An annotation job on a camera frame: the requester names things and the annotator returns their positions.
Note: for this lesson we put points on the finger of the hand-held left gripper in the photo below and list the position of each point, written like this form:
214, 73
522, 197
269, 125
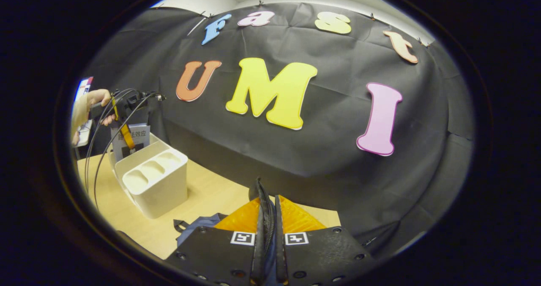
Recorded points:
126, 136

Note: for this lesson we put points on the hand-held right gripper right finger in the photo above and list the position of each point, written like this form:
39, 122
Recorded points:
321, 252

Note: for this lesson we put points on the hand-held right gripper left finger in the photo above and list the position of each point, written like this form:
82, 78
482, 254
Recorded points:
211, 252

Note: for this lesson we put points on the blue-grey book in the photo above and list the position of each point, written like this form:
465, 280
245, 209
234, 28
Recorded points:
141, 136

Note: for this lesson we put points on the blue schoolbag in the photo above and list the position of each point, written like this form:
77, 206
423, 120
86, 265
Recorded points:
198, 227

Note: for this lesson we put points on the white plastic bookshelf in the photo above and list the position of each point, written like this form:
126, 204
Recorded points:
156, 184

